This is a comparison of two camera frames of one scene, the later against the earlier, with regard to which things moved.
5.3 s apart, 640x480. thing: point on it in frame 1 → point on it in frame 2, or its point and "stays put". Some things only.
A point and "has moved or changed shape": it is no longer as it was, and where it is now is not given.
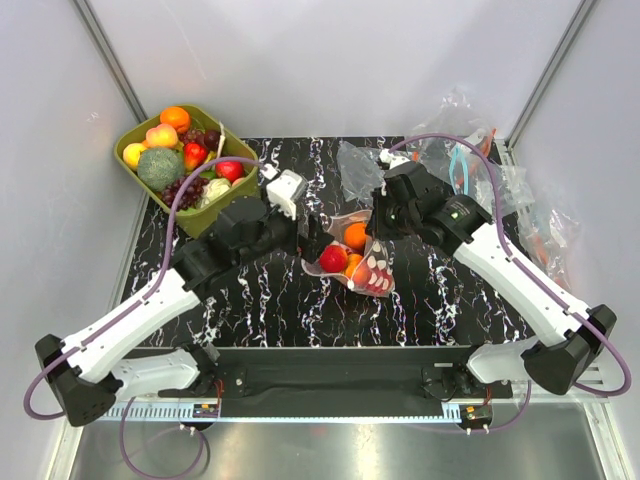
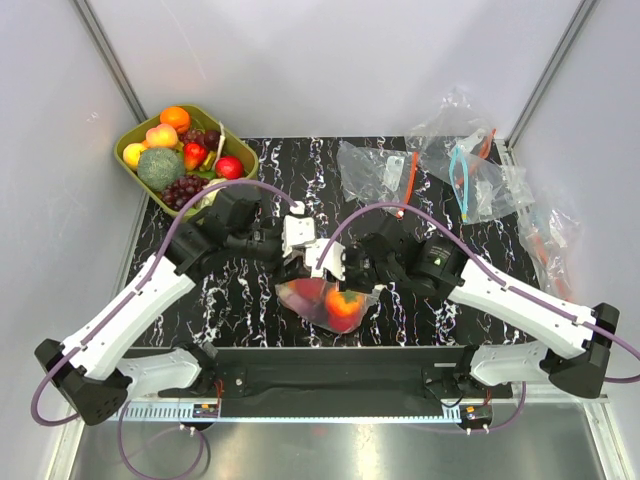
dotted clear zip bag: (355, 257) has moved or changed shape
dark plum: (212, 139) stays put
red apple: (333, 258) has moved or changed shape
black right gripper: (376, 226) → (347, 255)
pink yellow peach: (163, 135) stays put
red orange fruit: (195, 155) stays put
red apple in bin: (230, 170) stays put
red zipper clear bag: (363, 174) stays put
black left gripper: (307, 246) → (281, 272)
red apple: (377, 281) has moved or changed shape
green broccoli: (159, 168) stays put
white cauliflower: (214, 188) stays put
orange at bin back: (177, 117) stays put
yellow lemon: (131, 154) stays put
